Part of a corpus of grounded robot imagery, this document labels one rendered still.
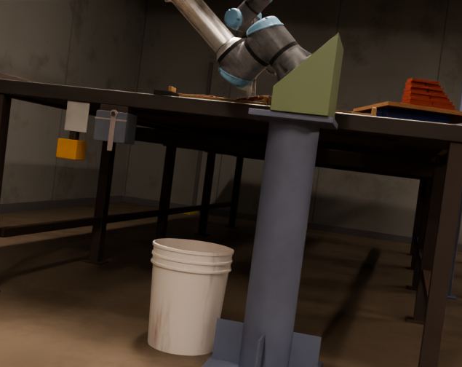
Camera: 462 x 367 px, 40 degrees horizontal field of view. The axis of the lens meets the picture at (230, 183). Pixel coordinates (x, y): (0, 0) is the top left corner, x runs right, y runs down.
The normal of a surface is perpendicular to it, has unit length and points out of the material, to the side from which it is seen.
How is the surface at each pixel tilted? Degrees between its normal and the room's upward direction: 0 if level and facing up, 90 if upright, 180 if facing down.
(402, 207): 90
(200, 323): 93
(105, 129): 90
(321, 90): 90
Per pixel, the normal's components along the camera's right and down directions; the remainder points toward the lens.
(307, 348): -0.22, 0.01
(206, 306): 0.52, 0.15
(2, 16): 0.97, 0.13
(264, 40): -0.44, 0.17
